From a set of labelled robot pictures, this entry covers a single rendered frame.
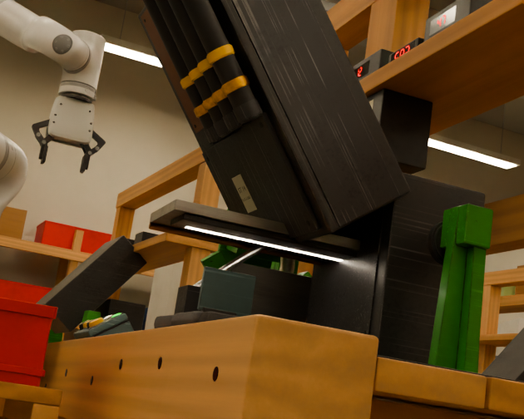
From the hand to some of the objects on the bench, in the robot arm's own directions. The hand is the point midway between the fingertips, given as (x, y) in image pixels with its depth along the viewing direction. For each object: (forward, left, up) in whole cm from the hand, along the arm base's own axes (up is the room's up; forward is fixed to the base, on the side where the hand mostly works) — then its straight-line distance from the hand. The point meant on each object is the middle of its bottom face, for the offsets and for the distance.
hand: (63, 163), depth 212 cm
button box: (+11, -30, -43) cm, 54 cm away
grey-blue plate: (+24, -58, -39) cm, 74 cm away
